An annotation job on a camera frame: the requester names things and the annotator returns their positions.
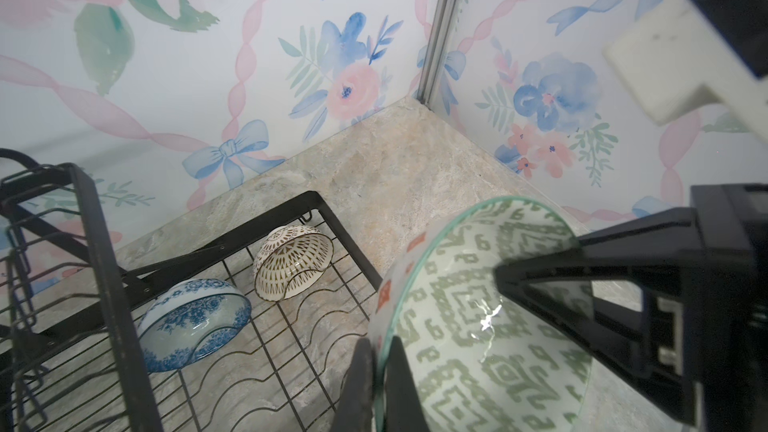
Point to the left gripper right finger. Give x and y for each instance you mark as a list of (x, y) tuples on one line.
[(697, 347)]

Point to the blue floral bowl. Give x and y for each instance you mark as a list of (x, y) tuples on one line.
[(191, 321)]

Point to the black wire dish rack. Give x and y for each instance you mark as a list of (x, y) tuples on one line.
[(261, 329)]

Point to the white brown lattice bowl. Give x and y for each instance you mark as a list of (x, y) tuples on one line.
[(291, 259)]

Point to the green patterned bowl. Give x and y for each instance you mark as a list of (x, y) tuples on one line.
[(479, 361)]

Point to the right aluminium corner post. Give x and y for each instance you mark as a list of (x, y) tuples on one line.
[(439, 34)]

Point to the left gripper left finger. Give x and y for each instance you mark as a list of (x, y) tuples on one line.
[(394, 400)]

